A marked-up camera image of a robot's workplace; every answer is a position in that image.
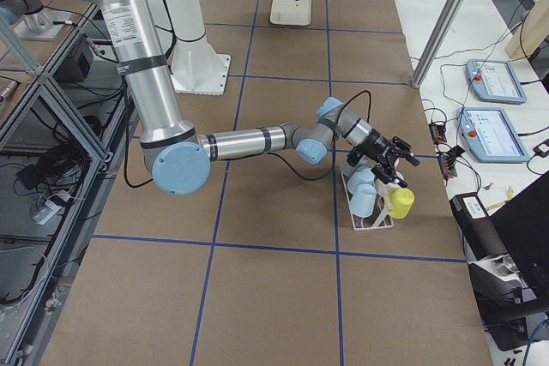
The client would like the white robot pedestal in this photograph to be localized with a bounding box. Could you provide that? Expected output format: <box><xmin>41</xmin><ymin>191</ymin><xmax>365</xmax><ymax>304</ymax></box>
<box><xmin>166</xmin><ymin>0</ymin><xmax>231</xmax><ymax>95</ymax></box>

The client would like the near blue teach pendant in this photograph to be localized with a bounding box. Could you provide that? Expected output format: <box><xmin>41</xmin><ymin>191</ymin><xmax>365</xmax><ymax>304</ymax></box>
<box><xmin>457</xmin><ymin>107</ymin><xmax>529</xmax><ymax>164</ymax></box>

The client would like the pale green white cup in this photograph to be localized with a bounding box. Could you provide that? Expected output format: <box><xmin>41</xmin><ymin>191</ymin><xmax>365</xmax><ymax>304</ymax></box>
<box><xmin>383</xmin><ymin>177</ymin><xmax>407</xmax><ymax>196</ymax></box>

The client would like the aluminium frame post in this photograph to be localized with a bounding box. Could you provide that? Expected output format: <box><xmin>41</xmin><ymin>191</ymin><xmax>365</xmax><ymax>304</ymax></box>
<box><xmin>411</xmin><ymin>0</ymin><xmax>464</xmax><ymax>88</ymax></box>

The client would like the far orange black connector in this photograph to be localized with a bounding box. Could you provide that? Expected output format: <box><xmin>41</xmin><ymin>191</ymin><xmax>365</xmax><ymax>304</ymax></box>
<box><xmin>429</xmin><ymin>123</ymin><xmax>447</xmax><ymax>145</ymax></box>

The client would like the far blue teach pendant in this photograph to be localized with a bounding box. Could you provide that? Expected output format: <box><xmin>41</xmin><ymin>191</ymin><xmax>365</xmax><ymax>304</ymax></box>
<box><xmin>466</xmin><ymin>59</ymin><xmax>527</xmax><ymax>105</ymax></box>

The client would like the cream plastic tray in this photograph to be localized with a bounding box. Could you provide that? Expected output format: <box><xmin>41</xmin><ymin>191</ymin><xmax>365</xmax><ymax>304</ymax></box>
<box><xmin>269</xmin><ymin>0</ymin><xmax>312</xmax><ymax>27</ymax></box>

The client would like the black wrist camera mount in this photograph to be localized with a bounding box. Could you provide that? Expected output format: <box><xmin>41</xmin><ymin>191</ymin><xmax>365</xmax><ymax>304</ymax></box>
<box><xmin>347</xmin><ymin>147</ymin><xmax>365</xmax><ymax>167</ymax></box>

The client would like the blue teach pendant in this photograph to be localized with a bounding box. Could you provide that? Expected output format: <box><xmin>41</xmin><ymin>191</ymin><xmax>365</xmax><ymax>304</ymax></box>
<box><xmin>457</xmin><ymin>107</ymin><xmax>529</xmax><ymax>164</ymax></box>
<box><xmin>466</xmin><ymin>59</ymin><xmax>527</xmax><ymax>105</ymax></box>

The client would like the black box with label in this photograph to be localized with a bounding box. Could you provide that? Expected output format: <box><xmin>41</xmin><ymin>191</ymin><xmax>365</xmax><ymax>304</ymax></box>
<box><xmin>449</xmin><ymin>192</ymin><xmax>508</xmax><ymax>260</ymax></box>

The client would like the wooden board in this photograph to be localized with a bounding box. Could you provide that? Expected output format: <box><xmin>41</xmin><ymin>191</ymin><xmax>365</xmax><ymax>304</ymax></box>
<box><xmin>505</xmin><ymin>0</ymin><xmax>548</xmax><ymax>58</ymax></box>

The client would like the yellow plastic cup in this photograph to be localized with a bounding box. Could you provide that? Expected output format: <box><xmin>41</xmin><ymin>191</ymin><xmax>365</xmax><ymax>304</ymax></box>
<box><xmin>389</xmin><ymin>188</ymin><xmax>415</xmax><ymax>219</ymax></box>

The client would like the near orange black connector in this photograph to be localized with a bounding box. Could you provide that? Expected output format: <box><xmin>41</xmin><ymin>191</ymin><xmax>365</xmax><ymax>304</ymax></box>
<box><xmin>437</xmin><ymin>153</ymin><xmax>457</xmax><ymax>181</ymax></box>

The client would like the blue cup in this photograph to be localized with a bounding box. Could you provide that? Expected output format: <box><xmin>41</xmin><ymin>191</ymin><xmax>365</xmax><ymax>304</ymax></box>
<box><xmin>347</xmin><ymin>166</ymin><xmax>375</xmax><ymax>195</ymax></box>
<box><xmin>349</xmin><ymin>184</ymin><xmax>377</xmax><ymax>218</ymax></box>

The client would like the white wire cup rack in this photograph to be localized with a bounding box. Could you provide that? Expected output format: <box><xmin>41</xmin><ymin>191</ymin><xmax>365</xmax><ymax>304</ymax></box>
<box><xmin>340</xmin><ymin>161</ymin><xmax>415</xmax><ymax>231</ymax></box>

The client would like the black computer monitor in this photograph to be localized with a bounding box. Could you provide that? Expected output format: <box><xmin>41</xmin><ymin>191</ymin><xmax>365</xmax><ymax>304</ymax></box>
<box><xmin>491</xmin><ymin>174</ymin><xmax>549</xmax><ymax>297</ymax></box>

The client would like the orange black connector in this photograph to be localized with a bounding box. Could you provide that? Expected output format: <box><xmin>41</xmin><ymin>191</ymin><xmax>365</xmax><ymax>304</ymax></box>
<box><xmin>437</xmin><ymin>153</ymin><xmax>457</xmax><ymax>181</ymax></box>
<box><xmin>429</xmin><ymin>123</ymin><xmax>447</xmax><ymax>145</ymax></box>

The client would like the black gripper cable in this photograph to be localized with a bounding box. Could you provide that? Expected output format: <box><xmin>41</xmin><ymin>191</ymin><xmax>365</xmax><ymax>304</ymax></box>
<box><xmin>122</xmin><ymin>90</ymin><xmax>373</xmax><ymax>189</ymax></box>

